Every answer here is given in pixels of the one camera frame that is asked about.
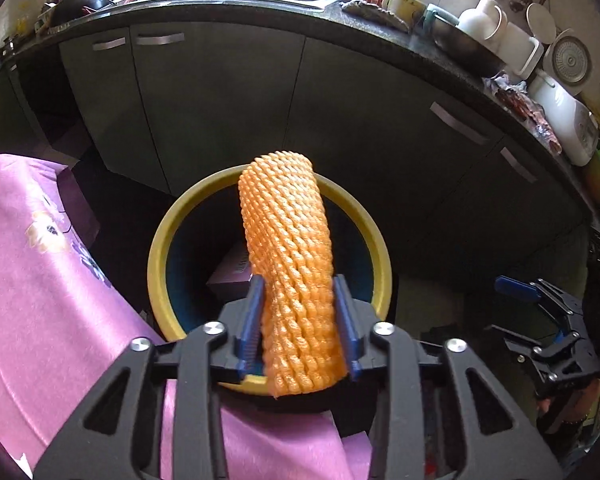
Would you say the steel mixing bowl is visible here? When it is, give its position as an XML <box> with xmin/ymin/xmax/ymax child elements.
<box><xmin>431</xmin><ymin>15</ymin><xmax>505</xmax><ymax>78</ymax></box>

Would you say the white rice cooker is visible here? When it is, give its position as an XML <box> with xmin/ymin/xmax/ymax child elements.
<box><xmin>528</xmin><ymin>70</ymin><xmax>599</xmax><ymax>167</ymax></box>

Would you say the yellow rimmed trash bin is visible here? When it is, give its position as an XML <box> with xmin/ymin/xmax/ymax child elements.
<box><xmin>148</xmin><ymin>152</ymin><xmax>391</xmax><ymax>398</ymax></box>

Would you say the pink floral tablecloth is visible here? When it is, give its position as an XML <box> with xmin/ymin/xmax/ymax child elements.
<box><xmin>0</xmin><ymin>154</ymin><xmax>371</xmax><ymax>479</ymax></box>

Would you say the pink cardboard box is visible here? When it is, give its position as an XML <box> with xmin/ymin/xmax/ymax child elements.
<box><xmin>207</xmin><ymin>252</ymin><xmax>252</xmax><ymax>304</ymax></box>

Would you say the orange foam fruit net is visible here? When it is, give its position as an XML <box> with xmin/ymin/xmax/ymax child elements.
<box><xmin>238</xmin><ymin>151</ymin><xmax>347</xmax><ymax>398</ymax></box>

